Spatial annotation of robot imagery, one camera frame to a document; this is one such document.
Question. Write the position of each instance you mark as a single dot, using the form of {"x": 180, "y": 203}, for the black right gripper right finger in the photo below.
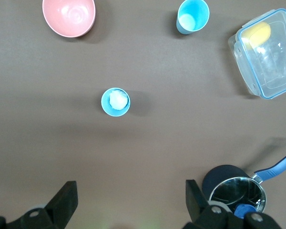
{"x": 197, "y": 205}

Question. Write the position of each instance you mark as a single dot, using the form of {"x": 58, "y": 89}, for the small blue lump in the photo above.
{"x": 243, "y": 211}

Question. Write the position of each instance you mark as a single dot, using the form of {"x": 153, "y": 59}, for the pink bowl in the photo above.
{"x": 69, "y": 16}

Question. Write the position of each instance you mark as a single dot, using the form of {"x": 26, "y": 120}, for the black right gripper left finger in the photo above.
{"x": 64, "y": 202}

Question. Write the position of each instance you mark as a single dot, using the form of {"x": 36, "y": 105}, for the clear blue-rimmed food container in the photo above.
{"x": 271, "y": 66}

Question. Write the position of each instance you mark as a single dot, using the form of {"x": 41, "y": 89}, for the yellow round food piece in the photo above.
{"x": 257, "y": 33}

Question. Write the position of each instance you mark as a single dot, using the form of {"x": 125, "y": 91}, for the blue plastic cup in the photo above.
{"x": 115, "y": 102}
{"x": 193, "y": 14}

